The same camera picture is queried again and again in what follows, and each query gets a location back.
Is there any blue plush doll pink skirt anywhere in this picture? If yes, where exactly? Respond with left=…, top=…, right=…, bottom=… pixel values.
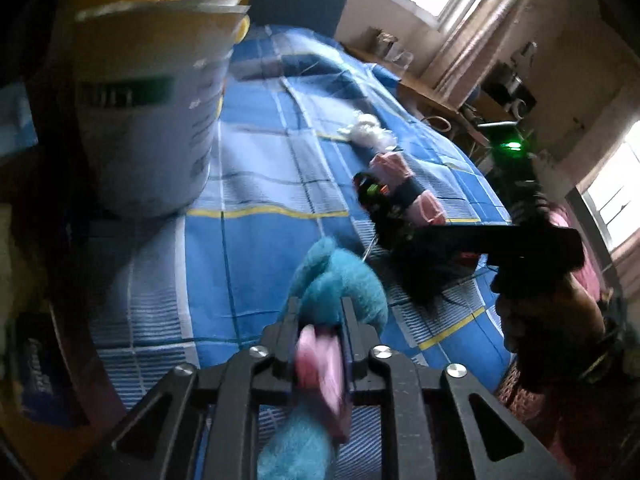
left=257, top=237, right=388, bottom=479

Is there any black toy with orange dots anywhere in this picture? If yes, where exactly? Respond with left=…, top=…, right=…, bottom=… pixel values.
left=352, top=171, right=394, bottom=212

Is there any white fluffy pompom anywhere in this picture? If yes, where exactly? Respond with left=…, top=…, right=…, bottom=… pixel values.
left=338, top=113, right=397, bottom=152

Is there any pink blanket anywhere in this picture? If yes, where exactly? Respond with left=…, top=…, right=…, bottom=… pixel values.
left=546, top=206, right=601, bottom=302

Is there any wooden desk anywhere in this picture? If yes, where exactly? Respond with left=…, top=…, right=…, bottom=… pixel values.
left=343, top=44, right=489, bottom=148

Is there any pinkish window curtain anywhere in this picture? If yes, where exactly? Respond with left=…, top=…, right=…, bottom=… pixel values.
left=422, top=0, right=529, bottom=108

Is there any blue plaid bed sheet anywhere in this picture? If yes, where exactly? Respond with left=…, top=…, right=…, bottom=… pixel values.
left=90, top=26, right=511, bottom=406

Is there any white protein powder tub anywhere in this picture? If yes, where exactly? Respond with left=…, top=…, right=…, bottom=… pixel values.
left=73, top=0, right=248, bottom=219

